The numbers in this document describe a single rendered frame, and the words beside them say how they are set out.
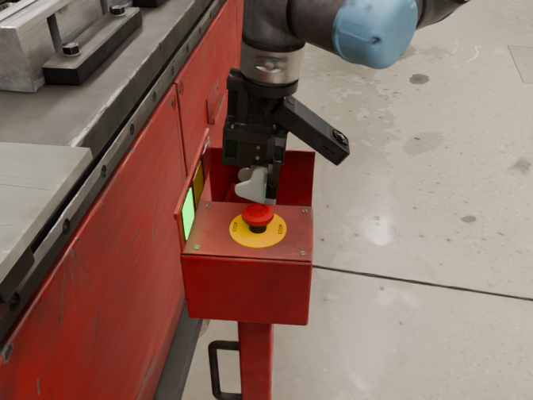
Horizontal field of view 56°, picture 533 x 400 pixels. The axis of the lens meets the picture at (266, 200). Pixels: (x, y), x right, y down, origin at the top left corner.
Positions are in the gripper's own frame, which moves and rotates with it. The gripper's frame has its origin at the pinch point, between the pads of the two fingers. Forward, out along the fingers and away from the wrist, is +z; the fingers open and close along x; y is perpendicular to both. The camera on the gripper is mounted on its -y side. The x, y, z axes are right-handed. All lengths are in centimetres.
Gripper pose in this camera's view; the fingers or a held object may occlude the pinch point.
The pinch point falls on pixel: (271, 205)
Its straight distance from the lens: 73.2
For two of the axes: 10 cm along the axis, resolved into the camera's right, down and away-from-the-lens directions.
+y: -9.9, -1.2, 0.2
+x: -0.9, 6.0, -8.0
